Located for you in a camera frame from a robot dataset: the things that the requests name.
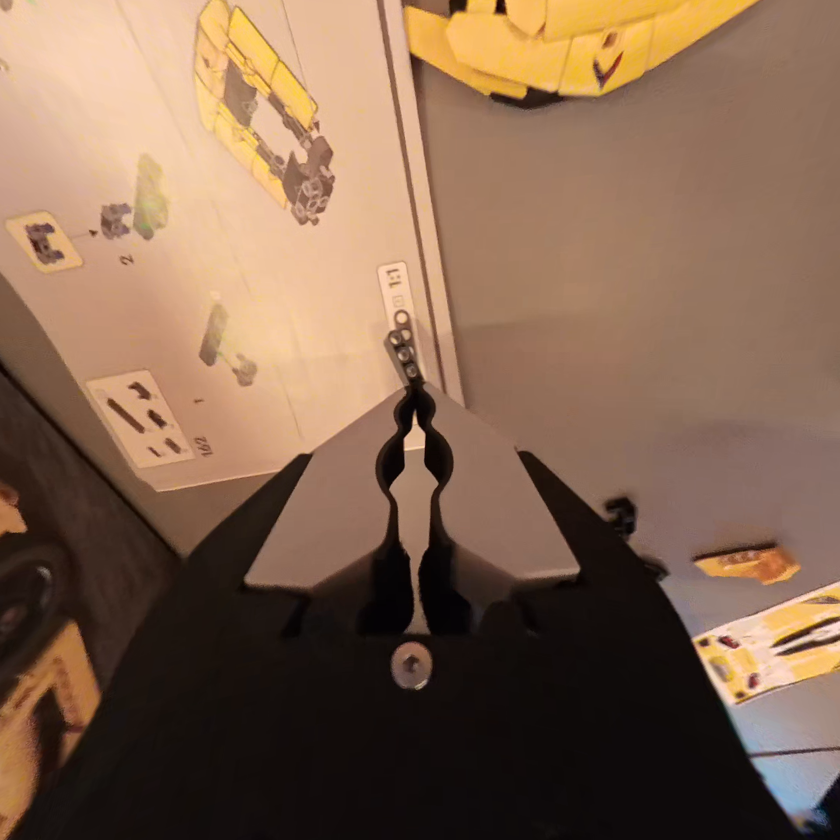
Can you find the dark grey brick beam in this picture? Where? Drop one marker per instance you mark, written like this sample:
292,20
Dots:
401,341

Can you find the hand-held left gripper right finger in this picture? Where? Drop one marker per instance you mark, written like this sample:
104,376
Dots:
505,518

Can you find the yellow toy brick car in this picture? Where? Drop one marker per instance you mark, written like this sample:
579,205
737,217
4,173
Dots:
525,39

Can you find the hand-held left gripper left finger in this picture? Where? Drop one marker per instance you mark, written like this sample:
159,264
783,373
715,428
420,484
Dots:
315,525

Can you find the colourful printed sheet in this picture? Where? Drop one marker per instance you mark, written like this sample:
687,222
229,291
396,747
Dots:
774,646

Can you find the black brick connector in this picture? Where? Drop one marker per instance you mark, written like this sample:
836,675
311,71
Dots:
620,515

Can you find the toy car set box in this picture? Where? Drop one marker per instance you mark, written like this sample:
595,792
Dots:
52,590

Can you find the instruction booklet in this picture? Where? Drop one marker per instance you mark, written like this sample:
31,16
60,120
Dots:
315,275

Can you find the small yellow black brick piece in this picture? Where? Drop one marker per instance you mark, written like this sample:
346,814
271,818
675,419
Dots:
748,563

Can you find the grey desk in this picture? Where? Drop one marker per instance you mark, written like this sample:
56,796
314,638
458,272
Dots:
623,295

